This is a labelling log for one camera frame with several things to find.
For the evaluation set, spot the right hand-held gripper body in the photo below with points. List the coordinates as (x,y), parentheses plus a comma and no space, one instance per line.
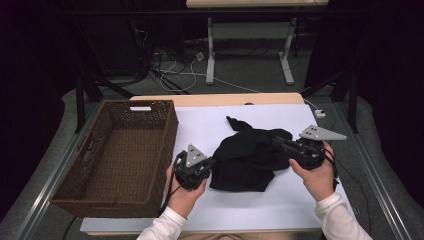
(320,133)

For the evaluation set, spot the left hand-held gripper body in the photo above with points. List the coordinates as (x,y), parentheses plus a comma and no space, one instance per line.
(193,155)

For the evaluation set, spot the black sleeveless shirt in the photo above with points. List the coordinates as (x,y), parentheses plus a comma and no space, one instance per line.
(246,163)

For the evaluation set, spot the brown wicker basket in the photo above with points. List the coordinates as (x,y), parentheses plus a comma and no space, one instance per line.
(133,146)

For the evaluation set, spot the person's left hand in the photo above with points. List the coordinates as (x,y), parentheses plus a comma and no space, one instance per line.
(185,200)

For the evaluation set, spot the person's right hand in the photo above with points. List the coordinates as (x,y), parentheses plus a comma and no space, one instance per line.
(316,183)

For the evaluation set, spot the white power adapter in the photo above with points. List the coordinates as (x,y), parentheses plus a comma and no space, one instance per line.
(320,113)

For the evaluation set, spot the black metal stand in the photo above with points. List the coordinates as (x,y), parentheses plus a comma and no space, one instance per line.
(352,106)
(80,106)

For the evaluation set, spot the white table board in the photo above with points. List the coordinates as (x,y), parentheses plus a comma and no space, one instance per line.
(240,210)

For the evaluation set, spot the light wooden table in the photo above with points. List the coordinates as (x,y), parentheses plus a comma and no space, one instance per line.
(216,99)

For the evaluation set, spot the dark curtain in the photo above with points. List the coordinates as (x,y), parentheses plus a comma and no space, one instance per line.
(30,100)
(396,100)

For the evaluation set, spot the small white plug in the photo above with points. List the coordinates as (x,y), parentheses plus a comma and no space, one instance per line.
(199,56)

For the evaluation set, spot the desk with white legs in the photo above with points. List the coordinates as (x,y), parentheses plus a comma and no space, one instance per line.
(250,31)

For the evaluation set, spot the black horizontal metal bar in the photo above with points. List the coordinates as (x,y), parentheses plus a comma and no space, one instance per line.
(133,12)

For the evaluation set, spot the aluminium floor rail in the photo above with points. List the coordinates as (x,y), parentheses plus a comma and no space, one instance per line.
(68,156)
(368,166)

